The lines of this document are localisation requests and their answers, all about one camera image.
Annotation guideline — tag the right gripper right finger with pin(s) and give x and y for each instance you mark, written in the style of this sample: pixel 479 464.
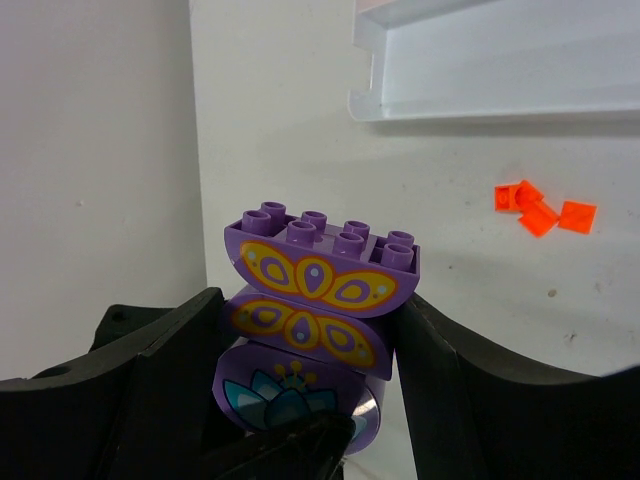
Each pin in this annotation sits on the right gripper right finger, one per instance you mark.
pixel 477 410

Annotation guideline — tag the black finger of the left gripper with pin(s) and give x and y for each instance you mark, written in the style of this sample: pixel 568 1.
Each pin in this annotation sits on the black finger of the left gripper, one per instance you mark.
pixel 280 445

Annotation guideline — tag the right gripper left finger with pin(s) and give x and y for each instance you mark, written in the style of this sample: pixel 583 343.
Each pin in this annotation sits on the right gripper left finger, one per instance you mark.
pixel 57 424

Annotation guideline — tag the purple paw print lego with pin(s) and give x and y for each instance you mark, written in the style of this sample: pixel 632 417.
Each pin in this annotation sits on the purple paw print lego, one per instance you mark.
pixel 259 387

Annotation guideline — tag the purple butterfly lego bricks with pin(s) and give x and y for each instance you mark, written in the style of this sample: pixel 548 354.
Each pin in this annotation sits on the purple butterfly lego bricks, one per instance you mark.
pixel 319 290

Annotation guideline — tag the small orange lego pieces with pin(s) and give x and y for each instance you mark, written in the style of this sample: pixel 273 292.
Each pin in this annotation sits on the small orange lego pieces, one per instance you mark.
pixel 536 216

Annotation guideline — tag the white compartment sorting tray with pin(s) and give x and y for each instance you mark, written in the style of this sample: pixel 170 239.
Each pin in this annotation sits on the white compartment sorting tray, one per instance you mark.
pixel 440 60

